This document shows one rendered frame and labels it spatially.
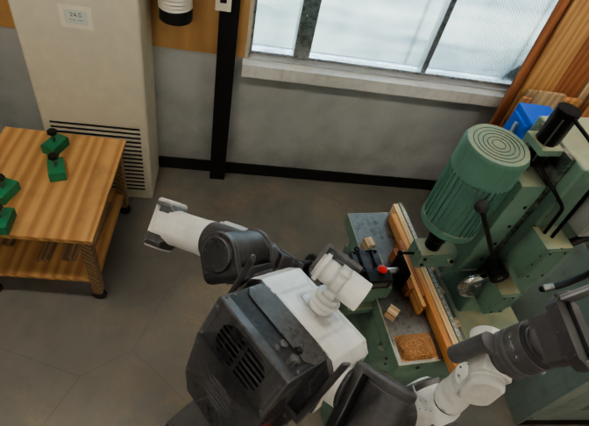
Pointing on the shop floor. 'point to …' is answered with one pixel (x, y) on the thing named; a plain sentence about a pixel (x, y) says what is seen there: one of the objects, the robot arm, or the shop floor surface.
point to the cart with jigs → (59, 204)
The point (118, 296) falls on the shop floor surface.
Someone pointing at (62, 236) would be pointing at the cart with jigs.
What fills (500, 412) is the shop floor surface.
